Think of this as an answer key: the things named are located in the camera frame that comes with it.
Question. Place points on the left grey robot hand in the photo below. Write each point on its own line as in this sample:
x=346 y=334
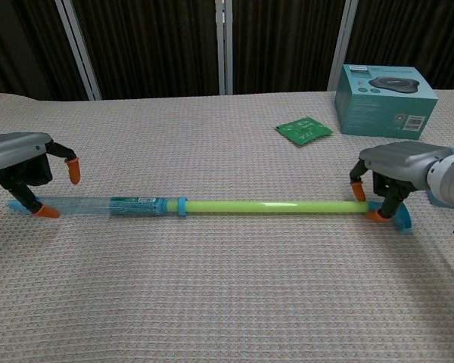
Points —
x=15 y=151

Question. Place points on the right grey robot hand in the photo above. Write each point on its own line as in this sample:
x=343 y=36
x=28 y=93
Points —
x=401 y=159

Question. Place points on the green and blue foam water blaster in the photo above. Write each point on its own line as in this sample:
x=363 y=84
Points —
x=268 y=207

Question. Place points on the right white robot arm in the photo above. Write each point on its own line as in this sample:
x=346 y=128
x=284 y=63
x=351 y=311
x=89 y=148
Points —
x=452 y=175

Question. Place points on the beige waffle-weave tablecloth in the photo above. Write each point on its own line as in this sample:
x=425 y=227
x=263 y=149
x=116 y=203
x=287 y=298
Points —
x=212 y=295

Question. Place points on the teal product carton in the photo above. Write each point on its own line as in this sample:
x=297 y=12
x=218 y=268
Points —
x=382 y=113

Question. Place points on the small blue cardboard box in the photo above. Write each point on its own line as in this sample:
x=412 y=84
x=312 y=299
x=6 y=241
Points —
x=439 y=199

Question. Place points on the green foil sachet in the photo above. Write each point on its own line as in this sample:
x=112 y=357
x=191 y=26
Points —
x=303 y=131

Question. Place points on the dark pleated screen panel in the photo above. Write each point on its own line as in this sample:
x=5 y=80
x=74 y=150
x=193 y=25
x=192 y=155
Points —
x=22 y=45
x=412 y=30
x=283 y=45
x=147 y=45

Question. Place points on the white screen frame post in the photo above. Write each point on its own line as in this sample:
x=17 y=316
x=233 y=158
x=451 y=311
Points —
x=224 y=45
x=79 y=53
x=342 y=41

